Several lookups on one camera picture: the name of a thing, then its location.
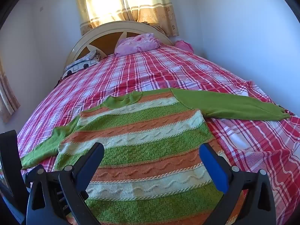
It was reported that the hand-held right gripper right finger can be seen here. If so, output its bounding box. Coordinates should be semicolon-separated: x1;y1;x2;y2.
199;143;277;225

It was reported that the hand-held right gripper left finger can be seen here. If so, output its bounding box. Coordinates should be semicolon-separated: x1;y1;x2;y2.
26;142;105;225

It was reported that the green orange striped knit sweater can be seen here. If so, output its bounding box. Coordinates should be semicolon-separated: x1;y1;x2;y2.
21;88;291;225

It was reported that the beige side curtain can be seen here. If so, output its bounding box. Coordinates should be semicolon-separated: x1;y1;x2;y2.
0;58;21;123

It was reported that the white blue patterned pillow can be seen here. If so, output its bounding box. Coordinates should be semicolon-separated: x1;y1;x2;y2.
63;50;101;78

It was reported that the red plaid blanket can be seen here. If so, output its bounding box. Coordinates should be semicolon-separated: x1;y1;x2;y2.
16;46;300;225

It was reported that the pink pillow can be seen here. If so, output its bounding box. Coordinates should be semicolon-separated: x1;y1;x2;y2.
114;33;162;57

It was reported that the pink cloth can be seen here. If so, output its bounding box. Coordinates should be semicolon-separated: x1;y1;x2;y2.
175;40;194;53

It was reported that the cream wooden headboard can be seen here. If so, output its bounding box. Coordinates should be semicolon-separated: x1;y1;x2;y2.
64;21;174;72

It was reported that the yellow window curtain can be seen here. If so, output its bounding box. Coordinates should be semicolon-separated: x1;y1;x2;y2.
73;0;180;37

